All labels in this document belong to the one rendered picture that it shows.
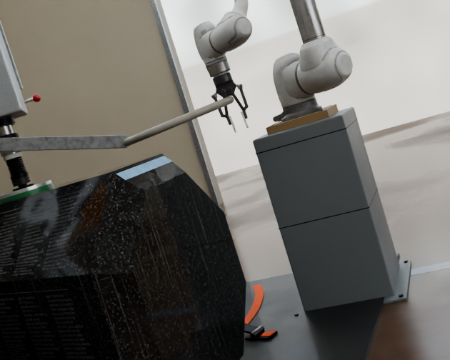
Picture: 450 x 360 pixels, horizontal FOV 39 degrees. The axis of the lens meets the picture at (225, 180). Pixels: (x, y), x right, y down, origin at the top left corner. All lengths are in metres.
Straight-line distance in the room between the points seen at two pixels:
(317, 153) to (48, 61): 5.71
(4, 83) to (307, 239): 1.37
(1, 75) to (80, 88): 5.35
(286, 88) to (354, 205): 0.58
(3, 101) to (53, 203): 0.51
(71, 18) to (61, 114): 1.14
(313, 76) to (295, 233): 0.67
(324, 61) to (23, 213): 1.30
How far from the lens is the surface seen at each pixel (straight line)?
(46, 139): 2.50
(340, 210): 2.71
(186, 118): 2.34
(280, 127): 2.75
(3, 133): 2.55
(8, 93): 2.48
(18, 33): 8.24
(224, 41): 2.42
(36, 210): 2.19
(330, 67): 2.62
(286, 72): 2.78
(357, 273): 2.77
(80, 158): 7.92
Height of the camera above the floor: 0.93
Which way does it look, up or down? 5 degrees down
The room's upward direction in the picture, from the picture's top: 17 degrees counter-clockwise
